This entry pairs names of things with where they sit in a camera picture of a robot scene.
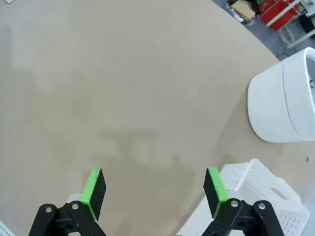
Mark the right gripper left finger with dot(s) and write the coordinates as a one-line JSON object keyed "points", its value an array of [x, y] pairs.
{"points": [[94, 191]]}

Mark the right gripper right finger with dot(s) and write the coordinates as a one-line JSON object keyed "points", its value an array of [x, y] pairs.
{"points": [[216, 191]]}

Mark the white perforated plastic basket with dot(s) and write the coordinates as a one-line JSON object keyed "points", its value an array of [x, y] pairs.
{"points": [[258, 186]]}

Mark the white round trash bin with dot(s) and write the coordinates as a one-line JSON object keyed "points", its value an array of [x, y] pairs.
{"points": [[268, 103]]}

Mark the open cardboard box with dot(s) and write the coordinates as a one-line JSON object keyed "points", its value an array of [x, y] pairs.
{"points": [[242, 9]]}

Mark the red recycling bin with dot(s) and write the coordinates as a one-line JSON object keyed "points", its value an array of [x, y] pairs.
{"points": [[268, 14]]}

